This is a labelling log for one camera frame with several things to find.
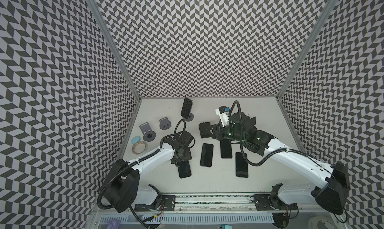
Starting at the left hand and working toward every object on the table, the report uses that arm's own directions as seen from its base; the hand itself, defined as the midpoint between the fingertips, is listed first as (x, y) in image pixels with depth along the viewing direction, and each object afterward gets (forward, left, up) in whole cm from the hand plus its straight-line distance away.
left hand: (183, 158), depth 84 cm
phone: (-6, -1, 0) cm, 6 cm away
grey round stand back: (+28, -3, +1) cm, 28 cm away
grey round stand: (+15, +23, +1) cm, 27 cm away
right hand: (+4, -13, +20) cm, 24 cm away
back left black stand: (+24, +14, 0) cm, 28 cm away
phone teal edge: (+30, -1, +9) cm, 31 cm away
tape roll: (+7, +27, -1) cm, 28 cm away
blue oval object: (+10, +29, +3) cm, 31 cm away
